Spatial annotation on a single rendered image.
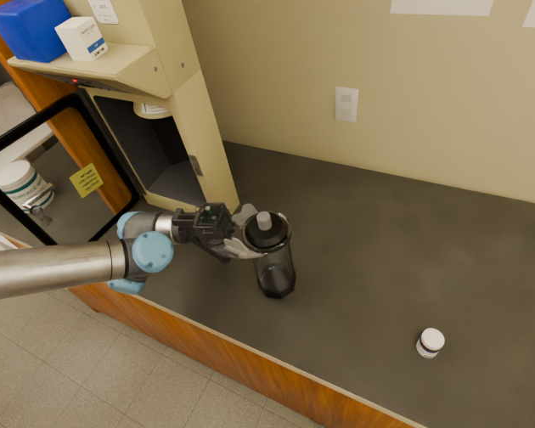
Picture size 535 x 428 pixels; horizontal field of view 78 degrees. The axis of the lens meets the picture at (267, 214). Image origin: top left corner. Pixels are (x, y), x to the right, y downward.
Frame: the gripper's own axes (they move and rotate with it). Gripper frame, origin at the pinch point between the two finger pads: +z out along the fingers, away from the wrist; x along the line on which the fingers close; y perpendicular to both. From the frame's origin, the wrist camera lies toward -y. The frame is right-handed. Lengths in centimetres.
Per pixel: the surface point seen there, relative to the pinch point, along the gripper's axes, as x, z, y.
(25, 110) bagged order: 76, -139, -5
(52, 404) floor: -30, -131, -108
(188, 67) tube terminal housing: 25.3, -17.2, 27.6
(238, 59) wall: 63, -20, 12
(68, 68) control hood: 11, -33, 36
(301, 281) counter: 2.8, 4.3, -23.7
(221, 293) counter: -3.4, -17.0, -22.2
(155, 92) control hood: 14.3, -20.0, 28.2
